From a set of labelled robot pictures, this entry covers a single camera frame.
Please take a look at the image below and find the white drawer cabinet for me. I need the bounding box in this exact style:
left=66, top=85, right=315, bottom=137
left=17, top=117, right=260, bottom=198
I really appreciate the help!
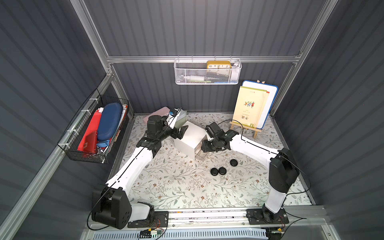
left=174, top=121, right=207, bottom=160

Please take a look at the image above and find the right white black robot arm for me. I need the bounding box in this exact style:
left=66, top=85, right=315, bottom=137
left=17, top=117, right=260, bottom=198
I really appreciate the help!
left=201, top=122, right=300, bottom=217

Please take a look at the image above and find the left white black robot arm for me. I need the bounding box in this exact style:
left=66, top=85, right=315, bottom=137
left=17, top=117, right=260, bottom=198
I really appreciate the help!
left=87, top=108, right=188, bottom=230

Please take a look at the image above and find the grey-blue pencil case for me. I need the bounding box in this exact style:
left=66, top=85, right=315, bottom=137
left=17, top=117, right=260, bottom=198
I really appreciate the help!
left=175, top=109, right=187, bottom=129

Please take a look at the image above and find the pink pencil case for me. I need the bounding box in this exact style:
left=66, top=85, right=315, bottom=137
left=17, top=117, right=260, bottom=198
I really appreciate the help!
left=143, top=107, right=170, bottom=123

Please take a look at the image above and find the black earphone case right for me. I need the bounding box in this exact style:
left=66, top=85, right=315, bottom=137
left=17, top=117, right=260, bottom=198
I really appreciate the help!
left=230, top=159, right=239, bottom=167

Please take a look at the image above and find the black earphone case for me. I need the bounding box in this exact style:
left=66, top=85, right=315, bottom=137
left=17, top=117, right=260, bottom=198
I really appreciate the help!
left=230, top=159, right=239, bottom=167
left=218, top=167, right=227, bottom=176
left=210, top=168, right=219, bottom=176

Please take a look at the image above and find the black earphone case middle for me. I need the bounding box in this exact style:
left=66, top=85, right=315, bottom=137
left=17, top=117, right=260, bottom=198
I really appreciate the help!
left=218, top=167, right=227, bottom=176

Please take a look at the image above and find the black earphone case left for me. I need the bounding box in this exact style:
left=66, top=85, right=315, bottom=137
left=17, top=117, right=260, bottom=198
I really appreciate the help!
left=210, top=168, right=219, bottom=176

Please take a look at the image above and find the wooden easel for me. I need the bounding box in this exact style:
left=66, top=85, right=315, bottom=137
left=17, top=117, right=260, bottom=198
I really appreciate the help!
left=229, top=79, right=266, bottom=139

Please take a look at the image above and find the navy blue case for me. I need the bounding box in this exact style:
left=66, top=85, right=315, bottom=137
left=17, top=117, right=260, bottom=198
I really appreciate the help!
left=98, top=103, right=123, bottom=142

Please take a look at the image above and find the yellow booklet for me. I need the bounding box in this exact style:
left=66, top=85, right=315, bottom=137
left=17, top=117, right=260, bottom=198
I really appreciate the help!
left=231, top=86, right=271, bottom=129

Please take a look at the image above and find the red folder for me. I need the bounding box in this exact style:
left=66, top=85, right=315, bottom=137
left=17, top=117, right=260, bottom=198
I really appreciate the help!
left=77, top=108, right=104, bottom=154

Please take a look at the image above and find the yellow clock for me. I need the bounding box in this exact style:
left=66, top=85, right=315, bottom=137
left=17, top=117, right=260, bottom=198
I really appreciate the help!
left=207, top=60, right=232, bottom=69

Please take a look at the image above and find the blue-framed whiteboard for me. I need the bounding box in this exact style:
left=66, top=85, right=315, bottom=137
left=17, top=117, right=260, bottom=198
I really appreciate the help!
left=242, top=80, right=279, bottom=129

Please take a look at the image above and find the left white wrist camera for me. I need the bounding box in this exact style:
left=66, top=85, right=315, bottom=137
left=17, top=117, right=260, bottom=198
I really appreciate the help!
left=167, top=108, right=182, bottom=129

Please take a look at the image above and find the white wire wall basket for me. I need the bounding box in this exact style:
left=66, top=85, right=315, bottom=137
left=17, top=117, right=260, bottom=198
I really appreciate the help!
left=174, top=58, right=243, bottom=85

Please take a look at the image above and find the black wire side basket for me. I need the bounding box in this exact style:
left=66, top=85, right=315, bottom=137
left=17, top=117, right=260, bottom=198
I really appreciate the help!
left=58, top=91, right=131, bottom=164

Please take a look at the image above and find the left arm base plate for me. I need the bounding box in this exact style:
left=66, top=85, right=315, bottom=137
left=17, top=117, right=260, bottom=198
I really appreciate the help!
left=127, top=211, right=169, bottom=229

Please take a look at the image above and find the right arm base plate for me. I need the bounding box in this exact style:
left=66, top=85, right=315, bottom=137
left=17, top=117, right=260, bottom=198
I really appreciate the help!
left=246, top=208, right=289, bottom=226

